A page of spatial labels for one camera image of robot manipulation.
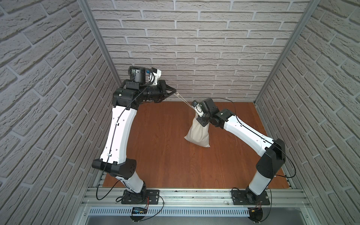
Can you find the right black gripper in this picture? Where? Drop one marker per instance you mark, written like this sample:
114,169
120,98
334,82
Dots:
202,119

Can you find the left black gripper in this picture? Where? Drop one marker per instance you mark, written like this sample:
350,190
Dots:
163,90

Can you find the cream cloth drawstring bag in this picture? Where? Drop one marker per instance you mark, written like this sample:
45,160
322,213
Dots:
197,134

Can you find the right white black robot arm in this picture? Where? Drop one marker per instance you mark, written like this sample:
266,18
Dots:
272,152

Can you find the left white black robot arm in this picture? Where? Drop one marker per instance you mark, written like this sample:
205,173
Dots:
113,160

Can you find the right small electronics board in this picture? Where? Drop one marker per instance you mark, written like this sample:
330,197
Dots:
255,214

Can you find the small electronics board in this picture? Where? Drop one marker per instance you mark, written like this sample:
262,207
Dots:
139,211
255,214

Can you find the left small electronics board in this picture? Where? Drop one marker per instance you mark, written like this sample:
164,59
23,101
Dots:
139,211

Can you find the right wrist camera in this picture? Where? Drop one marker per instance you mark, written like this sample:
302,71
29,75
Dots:
198,108

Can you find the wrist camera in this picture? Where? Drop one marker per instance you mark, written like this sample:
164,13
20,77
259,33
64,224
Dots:
198,108
154,76

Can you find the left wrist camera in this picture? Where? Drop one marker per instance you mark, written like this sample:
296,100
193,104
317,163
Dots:
154,76

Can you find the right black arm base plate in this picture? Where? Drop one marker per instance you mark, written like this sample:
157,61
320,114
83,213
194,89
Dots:
246,197

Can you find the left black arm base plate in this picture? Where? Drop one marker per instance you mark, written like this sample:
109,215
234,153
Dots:
149,196

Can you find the left aluminium corner post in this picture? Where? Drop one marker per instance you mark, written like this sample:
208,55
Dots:
86,10

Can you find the aluminium corner post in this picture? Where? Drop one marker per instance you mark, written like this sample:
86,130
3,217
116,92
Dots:
86,10
309,10

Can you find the aluminium front rail frame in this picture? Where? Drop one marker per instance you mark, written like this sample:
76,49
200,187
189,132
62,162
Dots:
192,202

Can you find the right aluminium corner post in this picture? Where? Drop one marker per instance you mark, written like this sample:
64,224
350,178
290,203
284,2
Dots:
309,10

